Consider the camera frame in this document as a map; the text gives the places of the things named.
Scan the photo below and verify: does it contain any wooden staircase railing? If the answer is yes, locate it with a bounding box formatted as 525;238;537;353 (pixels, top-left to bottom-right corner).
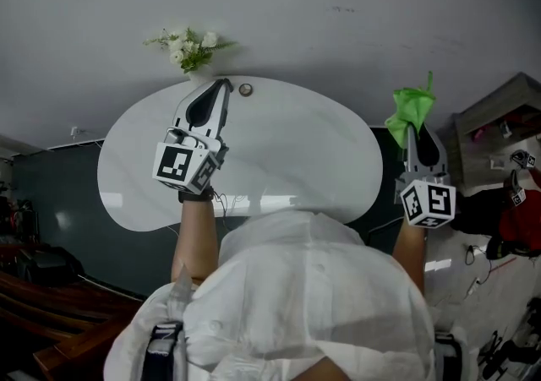
0;243;147;381

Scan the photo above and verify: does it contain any green cloth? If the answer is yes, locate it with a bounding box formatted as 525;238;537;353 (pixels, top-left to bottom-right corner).
384;70;437;148

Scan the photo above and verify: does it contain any person's white shirt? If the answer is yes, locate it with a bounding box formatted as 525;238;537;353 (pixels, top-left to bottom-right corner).
103;212;478;381

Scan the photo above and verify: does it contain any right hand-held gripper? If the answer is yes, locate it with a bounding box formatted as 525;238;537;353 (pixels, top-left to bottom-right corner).
395;122;458;230

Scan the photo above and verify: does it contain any white curved table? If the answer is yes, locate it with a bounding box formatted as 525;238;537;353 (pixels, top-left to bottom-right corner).
96;76;385;232

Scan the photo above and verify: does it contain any person's right forearm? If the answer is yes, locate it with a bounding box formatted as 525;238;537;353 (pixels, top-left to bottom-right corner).
392;216;428;296

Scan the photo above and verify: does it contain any white textured vase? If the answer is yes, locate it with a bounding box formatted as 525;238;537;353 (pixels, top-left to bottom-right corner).
185;66;215;87

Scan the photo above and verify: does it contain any person's left backpack strap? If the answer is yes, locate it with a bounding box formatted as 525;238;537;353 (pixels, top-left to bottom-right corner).
145;322;187;381

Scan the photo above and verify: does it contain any grey shelf cabinet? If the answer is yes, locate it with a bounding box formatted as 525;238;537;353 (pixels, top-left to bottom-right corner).
447;71;541;194

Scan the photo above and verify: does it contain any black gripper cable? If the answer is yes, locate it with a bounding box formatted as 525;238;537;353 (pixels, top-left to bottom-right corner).
366;216;405;245
210;188;232;220

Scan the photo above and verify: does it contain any black wrist strap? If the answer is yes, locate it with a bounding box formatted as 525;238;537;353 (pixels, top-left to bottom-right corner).
178;187;216;204

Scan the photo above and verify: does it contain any white flower bouquet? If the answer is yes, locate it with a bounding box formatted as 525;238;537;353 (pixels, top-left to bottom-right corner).
142;26;238;74

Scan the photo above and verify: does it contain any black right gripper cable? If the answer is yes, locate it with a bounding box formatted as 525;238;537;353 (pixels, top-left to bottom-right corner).
366;216;405;245

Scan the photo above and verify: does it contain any person's right backpack strap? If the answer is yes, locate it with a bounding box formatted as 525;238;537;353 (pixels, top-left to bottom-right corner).
434;332;462;381

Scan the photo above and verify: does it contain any pile of assorted equipment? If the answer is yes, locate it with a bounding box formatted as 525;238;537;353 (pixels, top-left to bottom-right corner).
0;197;41;245

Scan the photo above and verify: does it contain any black case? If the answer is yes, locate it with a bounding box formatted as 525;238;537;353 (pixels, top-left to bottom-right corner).
16;246;88;287

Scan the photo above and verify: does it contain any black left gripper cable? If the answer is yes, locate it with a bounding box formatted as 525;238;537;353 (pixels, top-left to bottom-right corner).
210;188;232;220

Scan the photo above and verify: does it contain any person's backpack strap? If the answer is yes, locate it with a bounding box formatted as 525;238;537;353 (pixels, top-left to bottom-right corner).
145;322;187;381
434;332;462;381

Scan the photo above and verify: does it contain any person's left forearm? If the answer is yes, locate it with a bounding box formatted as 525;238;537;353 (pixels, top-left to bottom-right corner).
171;199;220;283

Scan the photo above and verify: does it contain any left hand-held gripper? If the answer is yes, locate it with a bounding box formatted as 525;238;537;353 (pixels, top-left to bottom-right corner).
151;78;233;195

